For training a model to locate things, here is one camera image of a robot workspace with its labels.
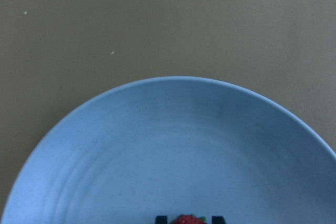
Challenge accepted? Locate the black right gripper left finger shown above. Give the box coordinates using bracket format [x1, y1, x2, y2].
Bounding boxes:
[155, 216, 167, 224]

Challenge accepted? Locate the red strawberry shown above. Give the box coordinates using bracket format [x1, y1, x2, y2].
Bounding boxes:
[170, 214, 206, 224]

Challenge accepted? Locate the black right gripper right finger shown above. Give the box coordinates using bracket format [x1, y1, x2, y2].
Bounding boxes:
[212, 216, 225, 224]

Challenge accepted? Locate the blue plate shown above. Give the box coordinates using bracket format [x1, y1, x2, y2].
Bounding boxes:
[1, 77, 335, 223]

